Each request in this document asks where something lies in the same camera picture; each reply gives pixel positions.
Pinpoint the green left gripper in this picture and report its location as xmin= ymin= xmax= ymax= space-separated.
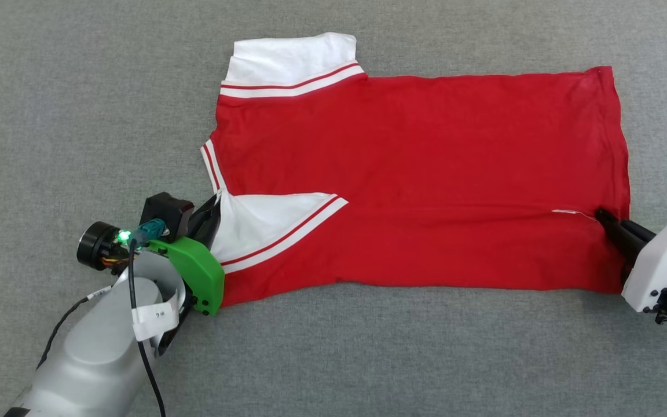
xmin=148 ymin=194 xmax=226 ymax=317

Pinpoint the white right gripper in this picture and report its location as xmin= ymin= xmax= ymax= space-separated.
xmin=595 ymin=207 xmax=667 ymax=314

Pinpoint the red and white shirt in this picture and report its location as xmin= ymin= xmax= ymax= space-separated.
xmin=200 ymin=32 xmax=633 ymax=308

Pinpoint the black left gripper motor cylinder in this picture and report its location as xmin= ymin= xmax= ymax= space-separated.
xmin=76 ymin=221 xmax=120 ymax=272

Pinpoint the white paper cable tag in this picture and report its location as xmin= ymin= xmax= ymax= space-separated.
xmin=131 ymin=290 xmax=182 ymax=342

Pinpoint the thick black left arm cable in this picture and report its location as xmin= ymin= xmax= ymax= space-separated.
xmin=127 ymin=242 xmax=167 ymax=417

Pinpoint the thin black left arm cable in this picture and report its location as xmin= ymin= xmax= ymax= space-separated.
xmin=35 ymin=286 xmax=115 ymax=372

